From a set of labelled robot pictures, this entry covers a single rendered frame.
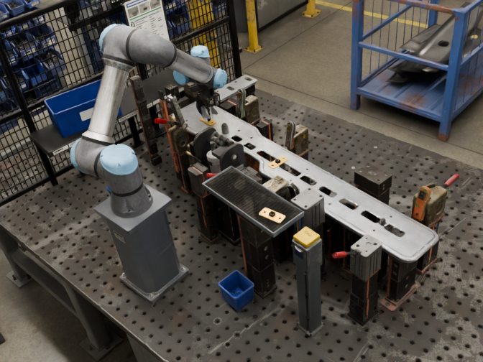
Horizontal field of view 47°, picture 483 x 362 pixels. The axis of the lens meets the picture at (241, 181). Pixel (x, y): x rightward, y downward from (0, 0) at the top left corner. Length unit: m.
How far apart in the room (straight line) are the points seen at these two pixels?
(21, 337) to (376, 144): 2.13
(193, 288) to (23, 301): 1.46
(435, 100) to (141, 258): 2.79
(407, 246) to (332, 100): 2.76
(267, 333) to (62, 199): 1.30
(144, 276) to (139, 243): 0.18
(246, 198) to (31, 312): 1.83
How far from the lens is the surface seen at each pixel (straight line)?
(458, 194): 2.65
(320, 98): 4.62
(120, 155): 1.93
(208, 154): 2.21
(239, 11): 5.75
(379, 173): 2.19
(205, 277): 2.28
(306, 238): 1.74
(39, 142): 2.71
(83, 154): 2.02
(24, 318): 3.39
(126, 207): 2.00
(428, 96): 4.35
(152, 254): 2.12
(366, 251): 1.85
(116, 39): 2.00
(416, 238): 1.99
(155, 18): 2.94
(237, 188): 1.94
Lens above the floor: 2.40
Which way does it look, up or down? 39 degrees down
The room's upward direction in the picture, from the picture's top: 8 degrees counter-clockwise
